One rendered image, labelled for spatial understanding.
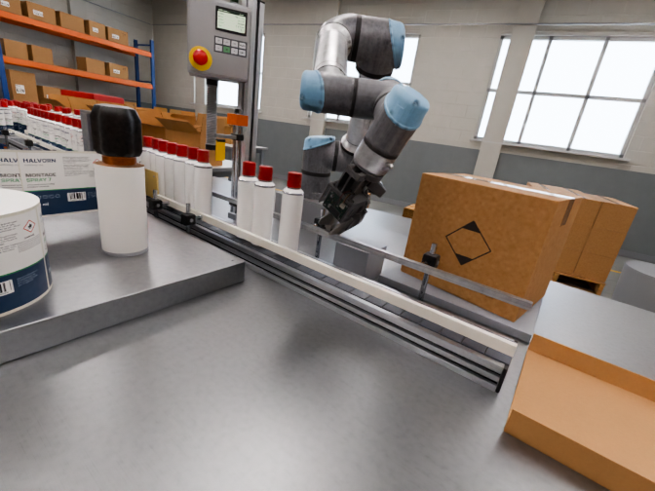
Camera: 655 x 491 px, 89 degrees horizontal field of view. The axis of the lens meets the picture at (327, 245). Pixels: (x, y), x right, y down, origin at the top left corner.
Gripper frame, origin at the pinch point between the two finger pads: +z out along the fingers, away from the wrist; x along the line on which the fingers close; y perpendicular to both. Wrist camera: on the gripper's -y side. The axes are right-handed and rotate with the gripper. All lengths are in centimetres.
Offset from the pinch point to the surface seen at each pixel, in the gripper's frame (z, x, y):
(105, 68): 334, -723, -260
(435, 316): -11.1, 28.9, 9.8
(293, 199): -3.2, -10.1, 5.9
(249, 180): 2.6, -23.9, 6.6
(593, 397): -15, 55, 1
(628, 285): 20, 109, -205
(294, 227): 2.7, -6.4, 5.9
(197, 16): -18, -66, 0
